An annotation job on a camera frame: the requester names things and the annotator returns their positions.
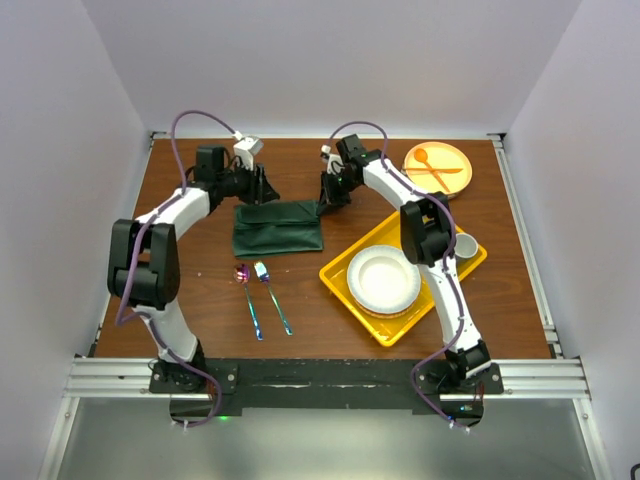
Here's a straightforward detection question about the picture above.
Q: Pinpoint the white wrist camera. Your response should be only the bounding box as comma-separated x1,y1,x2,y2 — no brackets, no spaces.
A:
320,144,344,175
233,131,264,170

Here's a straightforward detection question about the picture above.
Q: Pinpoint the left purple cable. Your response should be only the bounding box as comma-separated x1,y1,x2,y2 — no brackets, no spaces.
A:
114,109,224,429

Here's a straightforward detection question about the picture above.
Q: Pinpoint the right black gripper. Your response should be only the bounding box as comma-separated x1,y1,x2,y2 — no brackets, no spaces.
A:
317,170,360,217

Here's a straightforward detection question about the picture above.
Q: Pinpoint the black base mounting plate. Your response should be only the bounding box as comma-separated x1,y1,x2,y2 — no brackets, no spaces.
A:
149,358,505,426

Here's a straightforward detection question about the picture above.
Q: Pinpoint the iridescent metal spoon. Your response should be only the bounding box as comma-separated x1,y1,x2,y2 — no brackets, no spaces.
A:
234,264,263,341

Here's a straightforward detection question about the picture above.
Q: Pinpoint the white ceramic plate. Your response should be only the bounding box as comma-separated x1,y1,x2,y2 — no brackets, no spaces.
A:
347,245,421,316

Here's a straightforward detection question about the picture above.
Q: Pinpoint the orange plastic spoon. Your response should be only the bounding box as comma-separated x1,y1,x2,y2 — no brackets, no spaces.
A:
414,148,449,192

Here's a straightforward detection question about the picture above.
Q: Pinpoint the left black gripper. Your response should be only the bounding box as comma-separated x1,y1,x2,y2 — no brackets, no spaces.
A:
217,159,281,206

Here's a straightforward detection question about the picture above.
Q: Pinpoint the dark green cloth napkin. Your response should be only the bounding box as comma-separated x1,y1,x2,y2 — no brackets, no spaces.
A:
232,200,324,259

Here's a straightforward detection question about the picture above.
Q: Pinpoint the iridescent metal fork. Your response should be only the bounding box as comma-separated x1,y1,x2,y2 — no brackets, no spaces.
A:
254,261,294,336

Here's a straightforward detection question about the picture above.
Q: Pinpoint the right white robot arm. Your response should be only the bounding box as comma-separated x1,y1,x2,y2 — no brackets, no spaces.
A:
317,134,491,393

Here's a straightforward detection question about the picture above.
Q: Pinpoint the aluminium right frame rail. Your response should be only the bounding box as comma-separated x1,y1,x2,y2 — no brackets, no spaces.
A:
488,134,564,359

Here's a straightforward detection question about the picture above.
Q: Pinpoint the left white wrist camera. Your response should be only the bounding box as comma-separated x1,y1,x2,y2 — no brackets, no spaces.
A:
233,131,264,170

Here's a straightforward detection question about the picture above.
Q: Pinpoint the aluminium front frame rail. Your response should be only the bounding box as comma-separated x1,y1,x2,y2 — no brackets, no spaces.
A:
63,358,591,400

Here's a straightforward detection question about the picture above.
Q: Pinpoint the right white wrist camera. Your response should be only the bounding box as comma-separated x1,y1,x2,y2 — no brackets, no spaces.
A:
320,144,344,175

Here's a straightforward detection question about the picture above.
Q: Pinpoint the aluminium frame rail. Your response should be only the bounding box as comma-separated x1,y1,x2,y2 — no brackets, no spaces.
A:
488,134,564,359
63,358,591,400

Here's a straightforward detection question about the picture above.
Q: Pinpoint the orange round plate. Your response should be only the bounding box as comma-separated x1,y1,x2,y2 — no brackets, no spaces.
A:
402,141,473,198

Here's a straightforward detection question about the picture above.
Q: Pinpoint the grey ceramic mug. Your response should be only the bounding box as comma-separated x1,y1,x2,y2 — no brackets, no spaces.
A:
454,232,479,262

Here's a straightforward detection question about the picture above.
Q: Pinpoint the orange plastic knife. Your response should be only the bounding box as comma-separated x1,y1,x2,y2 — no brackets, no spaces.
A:
405,167,463,175

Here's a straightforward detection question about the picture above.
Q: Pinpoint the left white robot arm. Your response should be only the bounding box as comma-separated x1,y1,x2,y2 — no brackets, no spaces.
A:
107,136,279,392

